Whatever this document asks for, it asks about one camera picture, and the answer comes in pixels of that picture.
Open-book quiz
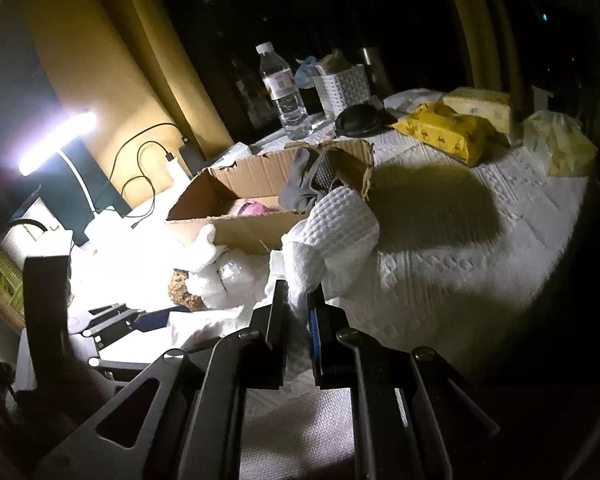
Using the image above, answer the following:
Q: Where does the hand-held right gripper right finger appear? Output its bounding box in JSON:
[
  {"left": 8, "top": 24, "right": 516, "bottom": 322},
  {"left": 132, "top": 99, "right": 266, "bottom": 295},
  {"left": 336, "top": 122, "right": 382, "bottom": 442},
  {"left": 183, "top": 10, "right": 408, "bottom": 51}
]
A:
[{"left": 307, "top": 285, "right": 501, "bottom": 480}]

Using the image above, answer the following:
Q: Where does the brown fuzzy ball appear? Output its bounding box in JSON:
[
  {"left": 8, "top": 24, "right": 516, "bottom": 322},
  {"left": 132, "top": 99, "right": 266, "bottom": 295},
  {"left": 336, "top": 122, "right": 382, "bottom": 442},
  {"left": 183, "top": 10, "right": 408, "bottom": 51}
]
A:
[{"left": 167, "top": 269, "right": 206, "bottom": 312}]

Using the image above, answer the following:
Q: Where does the pink cloth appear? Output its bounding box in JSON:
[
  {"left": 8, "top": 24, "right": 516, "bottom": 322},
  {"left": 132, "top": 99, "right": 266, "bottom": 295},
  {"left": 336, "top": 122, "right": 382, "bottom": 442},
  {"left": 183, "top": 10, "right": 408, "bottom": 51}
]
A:
[{"left": 236, "top": 199, "right": 272, "bottom": 217}]

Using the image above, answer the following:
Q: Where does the yellow wipes packet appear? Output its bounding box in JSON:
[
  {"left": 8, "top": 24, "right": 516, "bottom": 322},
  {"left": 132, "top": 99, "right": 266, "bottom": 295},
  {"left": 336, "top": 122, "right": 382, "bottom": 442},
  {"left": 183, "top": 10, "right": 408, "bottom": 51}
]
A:
[{"left": 390, "top": 102, "right": 501, "bottom": 168}]

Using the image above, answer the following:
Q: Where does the pale yellow plastic bag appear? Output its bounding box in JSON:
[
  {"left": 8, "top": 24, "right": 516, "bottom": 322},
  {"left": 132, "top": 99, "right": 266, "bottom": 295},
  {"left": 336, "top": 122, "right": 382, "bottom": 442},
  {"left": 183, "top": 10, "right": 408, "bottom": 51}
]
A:
[{"left": 522, "top": 110, "right": 598, "bottom": 178}]

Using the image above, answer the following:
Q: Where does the white desk lamp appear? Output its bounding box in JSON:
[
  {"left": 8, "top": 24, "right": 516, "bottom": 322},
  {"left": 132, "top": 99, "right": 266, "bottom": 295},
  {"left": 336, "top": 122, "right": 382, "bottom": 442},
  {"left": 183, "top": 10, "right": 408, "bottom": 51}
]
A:
[{"left": 17, "top": 110, "right": 126, "bottom": 246}]

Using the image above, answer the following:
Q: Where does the white waffle towel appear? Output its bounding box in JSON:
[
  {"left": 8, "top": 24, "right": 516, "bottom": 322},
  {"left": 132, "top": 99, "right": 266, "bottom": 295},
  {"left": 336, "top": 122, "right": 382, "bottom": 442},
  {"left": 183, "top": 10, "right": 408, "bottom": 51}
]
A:
[{"left": 270, "top": 186, "right": 382, "bottom": 311}]

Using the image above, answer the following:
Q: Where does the clear plastic water bottle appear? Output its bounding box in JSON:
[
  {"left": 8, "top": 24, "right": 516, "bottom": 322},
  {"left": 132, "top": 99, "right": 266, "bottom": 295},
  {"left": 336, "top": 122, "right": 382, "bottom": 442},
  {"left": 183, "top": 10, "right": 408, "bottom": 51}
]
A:
[{"left": 256, "top": 42, "right": 310, "bottom": 140}]

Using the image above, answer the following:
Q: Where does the white plastic basket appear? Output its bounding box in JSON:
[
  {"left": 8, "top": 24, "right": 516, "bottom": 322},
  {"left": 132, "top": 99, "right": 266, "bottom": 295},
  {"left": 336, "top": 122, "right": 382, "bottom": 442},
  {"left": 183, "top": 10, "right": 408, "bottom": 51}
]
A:
[{"left": 312, "top": 64, "right": 371, "bottom": 117}]

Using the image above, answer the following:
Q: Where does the pale yellow tissue pack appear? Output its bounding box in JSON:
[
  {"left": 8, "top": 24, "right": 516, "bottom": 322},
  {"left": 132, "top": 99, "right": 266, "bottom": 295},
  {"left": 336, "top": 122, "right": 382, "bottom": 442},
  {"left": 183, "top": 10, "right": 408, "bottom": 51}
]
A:
[{"left": 442, "top": 86, "right": 513, "bottom": 133}]

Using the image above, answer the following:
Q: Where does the metal thermos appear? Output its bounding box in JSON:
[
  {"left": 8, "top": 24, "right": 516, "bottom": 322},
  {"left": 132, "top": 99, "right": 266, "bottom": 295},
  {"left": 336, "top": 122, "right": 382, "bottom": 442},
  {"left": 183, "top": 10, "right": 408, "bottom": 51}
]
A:
[{"left": 361, "top": 46, "right": 388, "bottom": 96}]

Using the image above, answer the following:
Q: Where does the black charging cable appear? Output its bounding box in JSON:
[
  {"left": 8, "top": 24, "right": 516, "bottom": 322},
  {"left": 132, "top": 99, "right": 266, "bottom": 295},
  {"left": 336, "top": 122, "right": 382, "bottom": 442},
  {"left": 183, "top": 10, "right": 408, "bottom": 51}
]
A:
[{"left": 107, "top": 122, "right": 181, "bottom": 228}]

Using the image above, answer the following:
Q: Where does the grey cloth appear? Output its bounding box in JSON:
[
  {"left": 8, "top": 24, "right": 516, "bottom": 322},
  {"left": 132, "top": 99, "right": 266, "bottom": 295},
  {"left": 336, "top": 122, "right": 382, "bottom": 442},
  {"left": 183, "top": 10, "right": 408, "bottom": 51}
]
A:
[{"left": 278, "top": 147, "right": 333, "bottom": 211}]

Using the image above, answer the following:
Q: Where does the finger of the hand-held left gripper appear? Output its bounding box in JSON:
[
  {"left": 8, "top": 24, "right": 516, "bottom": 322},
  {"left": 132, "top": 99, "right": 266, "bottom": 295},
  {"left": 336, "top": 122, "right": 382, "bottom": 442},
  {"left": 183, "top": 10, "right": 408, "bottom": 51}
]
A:
[
  {"left": 87, "top": 340, "right": 153, "bottom": 378},
  {"left": 69, "top": 304, "right": 173, "bottom": 342}
]

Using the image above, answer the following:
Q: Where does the white textured bedspread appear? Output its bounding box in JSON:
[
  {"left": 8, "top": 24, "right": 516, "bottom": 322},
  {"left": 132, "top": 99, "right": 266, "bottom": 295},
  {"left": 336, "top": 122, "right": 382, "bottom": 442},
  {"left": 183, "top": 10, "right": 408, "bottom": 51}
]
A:
[{"left": 70, "top": 87, "right": 593, "bottom": 480}]

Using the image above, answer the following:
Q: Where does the white charger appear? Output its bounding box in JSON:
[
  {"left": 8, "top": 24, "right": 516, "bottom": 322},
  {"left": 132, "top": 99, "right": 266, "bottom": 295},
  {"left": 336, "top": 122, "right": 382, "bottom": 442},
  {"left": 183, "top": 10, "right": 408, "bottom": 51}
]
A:
[{"left": 166, "top": 152, "right": 191, "bottom": 193}]

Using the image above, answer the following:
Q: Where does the blue plastic bag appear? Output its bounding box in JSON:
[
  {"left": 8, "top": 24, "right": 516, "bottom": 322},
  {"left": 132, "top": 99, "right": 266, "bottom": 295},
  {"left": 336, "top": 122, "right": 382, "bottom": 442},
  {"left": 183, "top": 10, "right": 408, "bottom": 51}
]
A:
[{"left": 294, "top": 56, "right": 326, "bottom": 90}]

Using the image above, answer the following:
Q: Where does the yellow curtain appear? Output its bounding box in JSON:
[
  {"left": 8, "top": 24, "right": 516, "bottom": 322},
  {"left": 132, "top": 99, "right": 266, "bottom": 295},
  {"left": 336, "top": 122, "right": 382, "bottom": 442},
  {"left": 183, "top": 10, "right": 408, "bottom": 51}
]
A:
[{"left": 22, "top": 0, "right": 236, "bottom": 211}]

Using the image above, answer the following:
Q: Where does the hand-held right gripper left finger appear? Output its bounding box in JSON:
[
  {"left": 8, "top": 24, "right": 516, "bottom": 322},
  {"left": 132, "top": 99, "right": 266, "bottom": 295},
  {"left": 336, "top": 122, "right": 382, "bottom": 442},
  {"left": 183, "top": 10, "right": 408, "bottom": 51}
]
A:
[{"left": 35, "top": 280, "right": 290, "bottom": 480}]

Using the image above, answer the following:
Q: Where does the green printed box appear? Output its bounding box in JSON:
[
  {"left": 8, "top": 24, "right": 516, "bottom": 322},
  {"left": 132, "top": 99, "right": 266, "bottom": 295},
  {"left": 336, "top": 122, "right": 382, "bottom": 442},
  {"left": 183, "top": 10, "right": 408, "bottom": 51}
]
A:
[{"left": 0, "top": 227, "right": 31, "bottom": 321}]

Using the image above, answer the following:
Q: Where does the white plush toy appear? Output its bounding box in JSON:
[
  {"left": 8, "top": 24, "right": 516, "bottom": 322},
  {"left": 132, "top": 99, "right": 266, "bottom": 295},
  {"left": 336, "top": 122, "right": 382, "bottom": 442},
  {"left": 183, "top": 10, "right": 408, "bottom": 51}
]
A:
[{"left": 182, "top": 224, "right": 276, "bottom": 311}]

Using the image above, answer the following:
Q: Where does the brown cardboard box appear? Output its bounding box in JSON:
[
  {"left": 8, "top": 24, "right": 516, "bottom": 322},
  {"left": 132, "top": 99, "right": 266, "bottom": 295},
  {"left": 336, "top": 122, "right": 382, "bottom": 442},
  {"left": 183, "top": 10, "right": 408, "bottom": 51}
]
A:
[{"left": 165, "top": 139, "right": 376, "bottom": 253}]

